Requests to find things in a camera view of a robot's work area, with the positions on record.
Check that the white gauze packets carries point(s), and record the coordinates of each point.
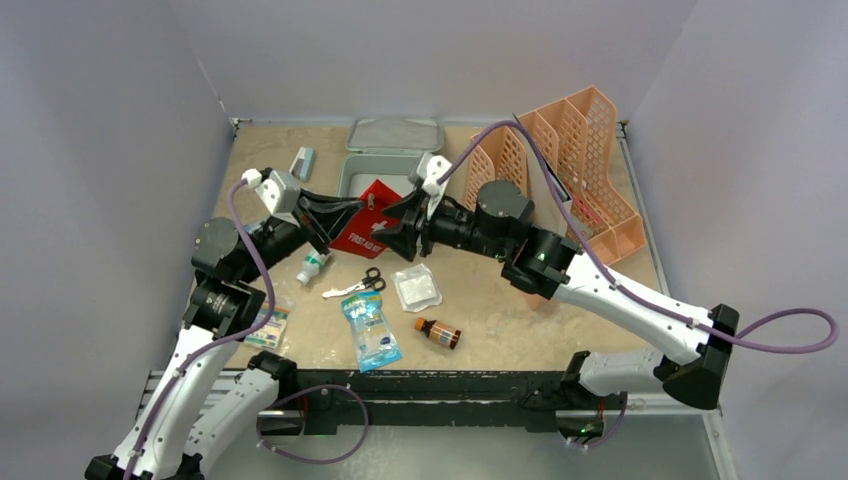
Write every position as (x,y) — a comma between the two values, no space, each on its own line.
(416,288)

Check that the red first aid pouch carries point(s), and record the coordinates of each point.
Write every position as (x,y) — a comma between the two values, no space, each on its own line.
(357,236)

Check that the grey folder in organizer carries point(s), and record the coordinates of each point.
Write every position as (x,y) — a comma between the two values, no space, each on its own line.
(541,171)

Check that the bandage box in bag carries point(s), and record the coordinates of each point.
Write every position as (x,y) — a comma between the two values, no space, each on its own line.
(270,337)

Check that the blue wet wipes packet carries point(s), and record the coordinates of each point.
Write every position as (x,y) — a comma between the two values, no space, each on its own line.
(374,341)

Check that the black handled scissors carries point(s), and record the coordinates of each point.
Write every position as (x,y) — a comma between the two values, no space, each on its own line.
(372,280)

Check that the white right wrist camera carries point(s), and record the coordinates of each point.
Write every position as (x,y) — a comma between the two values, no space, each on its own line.
(428,172)

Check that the white bottle green label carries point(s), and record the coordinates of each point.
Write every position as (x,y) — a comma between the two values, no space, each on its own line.
(312,265)

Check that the brown glass medicine bottle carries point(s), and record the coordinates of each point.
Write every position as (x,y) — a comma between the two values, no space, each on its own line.
(438,332)

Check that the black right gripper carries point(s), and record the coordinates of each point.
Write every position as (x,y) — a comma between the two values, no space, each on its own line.
(421,225)

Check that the mint green open case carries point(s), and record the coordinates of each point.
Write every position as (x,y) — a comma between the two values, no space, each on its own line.
(387,149)

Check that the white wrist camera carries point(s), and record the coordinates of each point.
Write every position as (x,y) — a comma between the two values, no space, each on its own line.
(278,191)
(428,172)

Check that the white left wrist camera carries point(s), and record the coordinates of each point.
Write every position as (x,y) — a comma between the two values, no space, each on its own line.
(278,191)

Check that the peach plastic file organizer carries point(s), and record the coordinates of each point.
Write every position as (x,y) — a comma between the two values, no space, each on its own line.
(576,136)

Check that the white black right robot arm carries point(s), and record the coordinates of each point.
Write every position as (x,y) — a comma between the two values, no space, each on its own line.
(689,349)

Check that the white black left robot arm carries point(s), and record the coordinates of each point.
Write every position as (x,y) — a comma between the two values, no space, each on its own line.
(173,437)

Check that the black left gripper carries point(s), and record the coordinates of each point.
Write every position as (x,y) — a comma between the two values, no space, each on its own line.
(323,215)

